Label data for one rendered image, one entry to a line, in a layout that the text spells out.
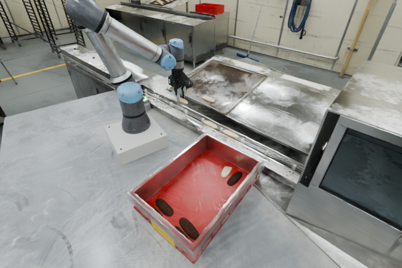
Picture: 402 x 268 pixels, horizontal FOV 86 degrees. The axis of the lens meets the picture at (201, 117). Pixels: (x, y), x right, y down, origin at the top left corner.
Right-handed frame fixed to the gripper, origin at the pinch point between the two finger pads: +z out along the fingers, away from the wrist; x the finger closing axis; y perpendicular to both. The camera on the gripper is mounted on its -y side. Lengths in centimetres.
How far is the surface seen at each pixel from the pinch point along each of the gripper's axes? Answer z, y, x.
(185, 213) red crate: 11, -51, 48
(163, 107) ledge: 7.5, 9.5, 7.3
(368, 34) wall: 17, -47, -370
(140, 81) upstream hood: 2.6, 45.3, -0.8
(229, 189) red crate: 11, -58, 28
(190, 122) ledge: 7.5, -14.4, 7.0
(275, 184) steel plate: 12, -71, 11
